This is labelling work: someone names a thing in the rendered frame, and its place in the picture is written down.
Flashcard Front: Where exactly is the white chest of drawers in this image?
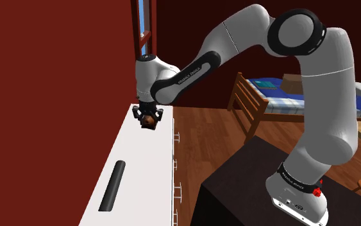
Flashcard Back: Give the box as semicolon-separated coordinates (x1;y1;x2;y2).
78;103;183;226

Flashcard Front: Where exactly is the small brown round object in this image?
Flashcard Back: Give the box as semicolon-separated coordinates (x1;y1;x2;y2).
140;114;158;130

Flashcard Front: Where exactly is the long black remote control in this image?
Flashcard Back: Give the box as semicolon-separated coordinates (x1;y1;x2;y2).
97;160;127;213

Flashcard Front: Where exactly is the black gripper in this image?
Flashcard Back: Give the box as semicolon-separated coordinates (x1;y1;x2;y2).
131;100;165;123

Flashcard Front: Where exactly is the wooden bed with blue bedding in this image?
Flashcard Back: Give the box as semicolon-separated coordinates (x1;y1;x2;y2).
226;71;361;145

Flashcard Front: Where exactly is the dark robot stand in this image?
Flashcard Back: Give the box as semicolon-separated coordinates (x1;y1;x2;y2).
189;135;361;226

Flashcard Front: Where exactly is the red-framed window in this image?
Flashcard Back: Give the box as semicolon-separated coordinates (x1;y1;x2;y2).
130;0;158;61

